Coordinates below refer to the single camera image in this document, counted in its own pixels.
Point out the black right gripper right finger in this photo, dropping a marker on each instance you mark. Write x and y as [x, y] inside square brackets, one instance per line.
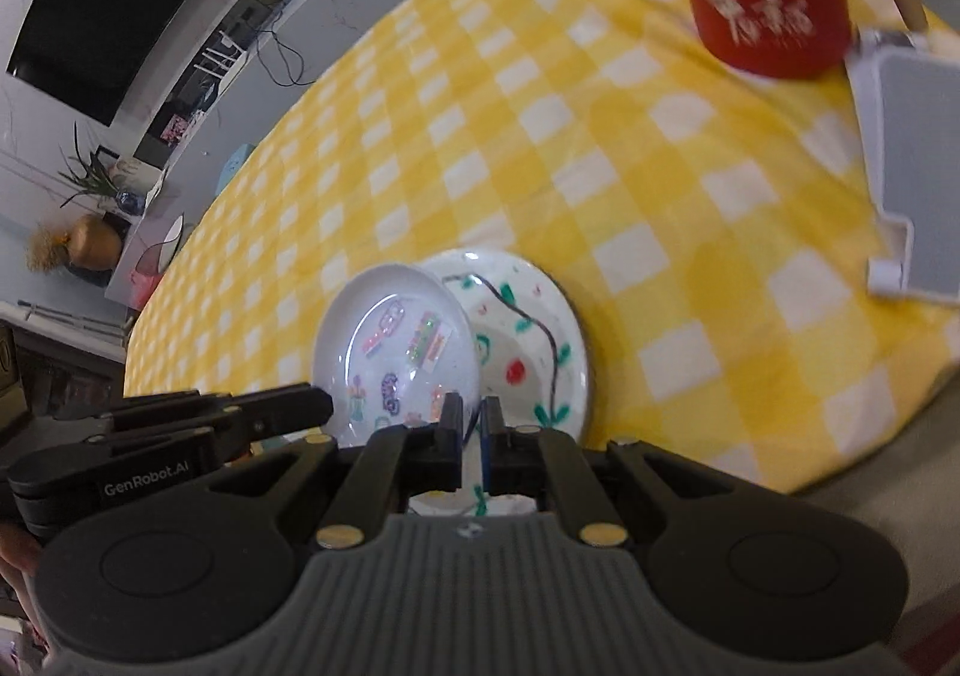
[549, 467]

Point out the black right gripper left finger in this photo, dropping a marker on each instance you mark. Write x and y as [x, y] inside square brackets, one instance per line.
[397, 464]

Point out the white fruit pattern plate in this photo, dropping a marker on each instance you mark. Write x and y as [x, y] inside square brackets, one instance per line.
[531, 349]

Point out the small white sticker plate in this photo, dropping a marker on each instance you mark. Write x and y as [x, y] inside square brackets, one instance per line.
[392, 344]

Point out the left hand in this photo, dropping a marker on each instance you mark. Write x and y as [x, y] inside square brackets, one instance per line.
[19, 556]

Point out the pink basket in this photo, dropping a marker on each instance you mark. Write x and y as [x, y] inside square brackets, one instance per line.
[143, 287]

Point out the white round side table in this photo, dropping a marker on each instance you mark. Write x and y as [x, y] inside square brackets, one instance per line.
[155, 260]

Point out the brown vase with dried flowers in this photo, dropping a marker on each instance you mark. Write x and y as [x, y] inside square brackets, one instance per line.
[90, 243]

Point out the green plant in blue pot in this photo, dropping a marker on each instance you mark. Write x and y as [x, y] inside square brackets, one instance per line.
[89, 178]

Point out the light blue plastic stool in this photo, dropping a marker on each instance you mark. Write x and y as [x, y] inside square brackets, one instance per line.
[232, 165]

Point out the yellow checked tablecloth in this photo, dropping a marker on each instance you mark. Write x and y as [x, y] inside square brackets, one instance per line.
[712, 229]

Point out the white phone stand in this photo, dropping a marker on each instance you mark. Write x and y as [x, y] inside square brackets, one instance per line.
[906, 105]

